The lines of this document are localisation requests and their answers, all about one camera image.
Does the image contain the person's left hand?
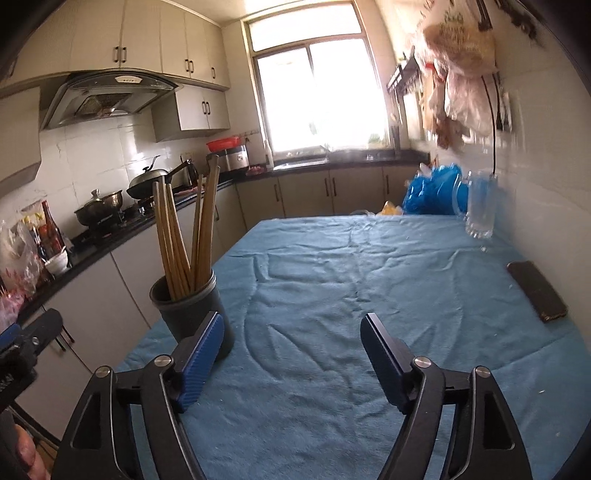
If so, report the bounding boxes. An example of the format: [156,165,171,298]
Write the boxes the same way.
[15,427,52,480]

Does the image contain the black kitchen countertop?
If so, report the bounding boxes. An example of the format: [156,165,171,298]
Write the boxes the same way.
[0,151,431,334]

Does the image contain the hanging plastic bags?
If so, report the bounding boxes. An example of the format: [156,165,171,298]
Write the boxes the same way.
[412,8,502,149]

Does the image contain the snack packets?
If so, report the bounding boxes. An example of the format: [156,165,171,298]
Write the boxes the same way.
[0,202,48,325]

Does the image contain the red plastic basin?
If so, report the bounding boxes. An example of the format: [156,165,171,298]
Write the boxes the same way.
[206,136,243,153]

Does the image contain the beige lower cabinets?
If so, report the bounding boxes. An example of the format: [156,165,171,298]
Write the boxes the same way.
[14,164,416,444]

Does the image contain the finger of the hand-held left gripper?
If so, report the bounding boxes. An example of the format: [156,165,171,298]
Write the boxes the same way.
[20,308,64,360]
[0,322,22,352]

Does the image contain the steel kettle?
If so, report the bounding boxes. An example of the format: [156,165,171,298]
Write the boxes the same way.
[181,158,200,188]

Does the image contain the blue plastic bag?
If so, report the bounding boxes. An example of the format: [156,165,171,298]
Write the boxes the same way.
[402,163,463,216]

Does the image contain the white bowl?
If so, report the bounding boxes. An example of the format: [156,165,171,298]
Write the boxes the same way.
[44,250,71,278]

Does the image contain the kitchen window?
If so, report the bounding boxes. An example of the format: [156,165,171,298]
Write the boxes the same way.
[242,0,394,163]

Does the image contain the dark grey utensil holder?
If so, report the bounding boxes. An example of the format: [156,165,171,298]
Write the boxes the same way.
[148,267,235,361]

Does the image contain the black smartphone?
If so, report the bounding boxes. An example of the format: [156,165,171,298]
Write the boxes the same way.
[506,260,570,323]

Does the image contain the steel cooking pot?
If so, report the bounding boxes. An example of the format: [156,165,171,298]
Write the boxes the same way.
[74,188,125,228]

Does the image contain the black power cable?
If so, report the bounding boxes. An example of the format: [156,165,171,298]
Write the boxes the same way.
[479,73,503,177]

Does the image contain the range hood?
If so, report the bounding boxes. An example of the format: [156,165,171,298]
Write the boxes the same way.
[40,68,184,132]

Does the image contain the beige cabinets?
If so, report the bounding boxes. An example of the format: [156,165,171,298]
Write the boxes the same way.
[14,164,416,444]
[0,0,232,185]

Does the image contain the brown sauce bottle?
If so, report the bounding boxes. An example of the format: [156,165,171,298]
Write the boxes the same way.
[39,200,68,260]

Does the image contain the gas stove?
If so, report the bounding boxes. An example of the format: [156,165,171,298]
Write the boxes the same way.
[78,198,158,241]

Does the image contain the beige upper cabinets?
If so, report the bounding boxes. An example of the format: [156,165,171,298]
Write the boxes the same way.
[0,0,232,185]

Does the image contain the blue towel tablecloth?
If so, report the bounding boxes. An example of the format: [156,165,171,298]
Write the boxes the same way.
[115,213,583,480]

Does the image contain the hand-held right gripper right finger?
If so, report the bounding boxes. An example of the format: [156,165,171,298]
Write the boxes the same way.
[360,313,541,480]

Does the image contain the wall utensil rack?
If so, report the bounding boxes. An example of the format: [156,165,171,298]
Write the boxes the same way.
[386,59,422,96]

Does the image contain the black wok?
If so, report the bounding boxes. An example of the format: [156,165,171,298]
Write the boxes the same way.
[126,155,192,200]

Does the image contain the silver rice cooker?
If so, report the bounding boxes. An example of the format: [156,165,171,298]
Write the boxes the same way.
[206,144,251,173]

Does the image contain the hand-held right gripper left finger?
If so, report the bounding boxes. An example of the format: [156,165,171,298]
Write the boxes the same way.
[52,311,226,480]

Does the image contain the steel sink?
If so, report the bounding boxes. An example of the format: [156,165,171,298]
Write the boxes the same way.
[271,156,330,169]

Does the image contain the glass beer mug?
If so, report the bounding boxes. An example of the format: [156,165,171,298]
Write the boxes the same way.
[451,169,500,241]

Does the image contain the bunch of wooden chopsticks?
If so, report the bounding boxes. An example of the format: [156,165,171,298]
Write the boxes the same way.
[152,159,221,301]

